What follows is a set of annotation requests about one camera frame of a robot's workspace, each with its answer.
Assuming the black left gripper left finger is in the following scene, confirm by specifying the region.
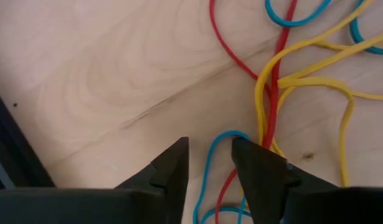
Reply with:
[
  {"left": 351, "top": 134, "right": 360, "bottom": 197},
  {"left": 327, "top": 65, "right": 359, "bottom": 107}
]
[{"left": 0, "top": 136, "right": 190, "bottom": 224}]

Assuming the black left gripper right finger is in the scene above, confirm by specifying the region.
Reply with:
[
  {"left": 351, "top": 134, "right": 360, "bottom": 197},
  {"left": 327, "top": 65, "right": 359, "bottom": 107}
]
[{"left": 231, "top": 136, "right": 383, "bottom": 224}]

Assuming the blue rubber band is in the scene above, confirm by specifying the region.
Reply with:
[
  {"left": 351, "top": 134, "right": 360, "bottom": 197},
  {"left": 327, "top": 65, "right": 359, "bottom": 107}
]
[
  {"left": 264, "top": 0, "right": 333, "bottom": 28},
  {"left": 349, "top": 0, "right": 383, "bottom": 56},
  {"left": 192, "top": 129, "right": 253, "bottom": 224}
]

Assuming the yellow rubber band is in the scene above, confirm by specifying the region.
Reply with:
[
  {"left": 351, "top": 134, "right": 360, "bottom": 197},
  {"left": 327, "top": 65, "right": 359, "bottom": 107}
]
[
  {"left": 277, "top": 30, "right": 383, "bottom": 188},
  {"left": 254, "top": 0, "right": 376, "bottom": 158}
]

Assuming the red rubber band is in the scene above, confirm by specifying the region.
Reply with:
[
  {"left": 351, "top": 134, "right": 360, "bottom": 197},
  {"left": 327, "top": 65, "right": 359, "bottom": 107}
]
[{"left": 209, "top": 0, "right": 300, "bottom": 224}]

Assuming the black aluminium table frame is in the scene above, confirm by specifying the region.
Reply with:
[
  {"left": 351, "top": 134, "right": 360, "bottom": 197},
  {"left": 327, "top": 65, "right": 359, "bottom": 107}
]
[{"left": 0, "top": 83, "right": 57, "bottom": 191}]

